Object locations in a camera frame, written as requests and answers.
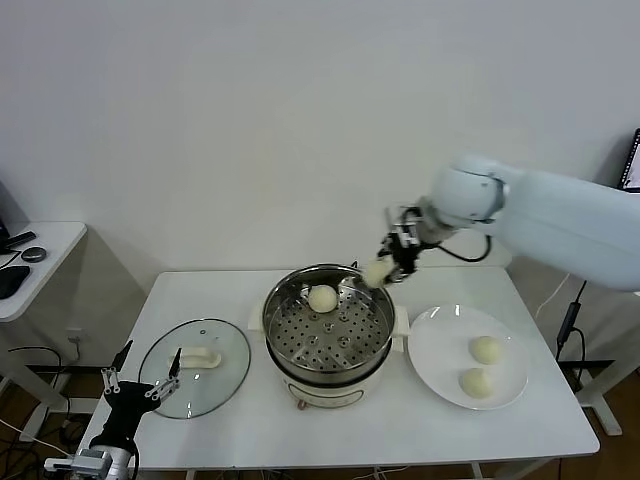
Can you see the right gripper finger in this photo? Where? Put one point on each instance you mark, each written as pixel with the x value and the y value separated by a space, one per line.
pixel 387 248
pixel 402 273

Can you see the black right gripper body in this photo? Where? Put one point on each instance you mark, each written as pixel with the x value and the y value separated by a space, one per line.
pixel 407 252

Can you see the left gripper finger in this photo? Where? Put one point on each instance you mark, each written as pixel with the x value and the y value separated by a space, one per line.
pixel 174 372
pixel 114 377

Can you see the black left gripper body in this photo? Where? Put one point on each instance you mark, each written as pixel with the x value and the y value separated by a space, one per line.
pixel 127 400

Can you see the white steamed baozi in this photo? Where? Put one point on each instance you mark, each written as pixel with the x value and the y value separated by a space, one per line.
pixel 476 384
pixel 321 298
pixel 376 274
pixel 486 350

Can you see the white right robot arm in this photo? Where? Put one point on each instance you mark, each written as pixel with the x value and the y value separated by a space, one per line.
pixel 550 215

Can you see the perforated steel steamer basket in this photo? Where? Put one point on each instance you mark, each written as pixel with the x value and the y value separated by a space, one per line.
pixel 330 340

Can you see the white round plate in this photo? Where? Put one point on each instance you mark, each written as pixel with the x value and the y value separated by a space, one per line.
pixel 435 350

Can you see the white side desk with mouse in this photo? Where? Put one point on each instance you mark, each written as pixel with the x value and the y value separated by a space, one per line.
pixel 52 250

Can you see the cream electric cooking pot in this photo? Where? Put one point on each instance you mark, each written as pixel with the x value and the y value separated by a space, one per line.
pixel 325 392

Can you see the black remote bar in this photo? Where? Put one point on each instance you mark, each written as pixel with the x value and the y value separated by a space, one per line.
pixel 22 239

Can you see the dark computer monitor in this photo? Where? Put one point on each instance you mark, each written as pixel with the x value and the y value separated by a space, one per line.
pixel 10 202

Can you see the black laptop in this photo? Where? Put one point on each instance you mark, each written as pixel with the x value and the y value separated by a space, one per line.
pixel 632 165

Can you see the white side desk with laptop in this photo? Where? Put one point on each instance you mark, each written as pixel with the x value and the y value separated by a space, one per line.
pixel 609 415

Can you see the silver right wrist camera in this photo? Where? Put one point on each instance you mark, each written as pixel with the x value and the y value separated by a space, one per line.
pixel 402 220

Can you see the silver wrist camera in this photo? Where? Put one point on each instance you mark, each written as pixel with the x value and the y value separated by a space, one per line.
pixel 90 460
pixel 402 220

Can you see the white wall outlet plug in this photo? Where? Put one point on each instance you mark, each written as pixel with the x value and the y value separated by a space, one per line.
pixel 75 337

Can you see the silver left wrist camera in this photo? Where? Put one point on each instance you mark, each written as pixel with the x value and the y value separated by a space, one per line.
pixel 90 460

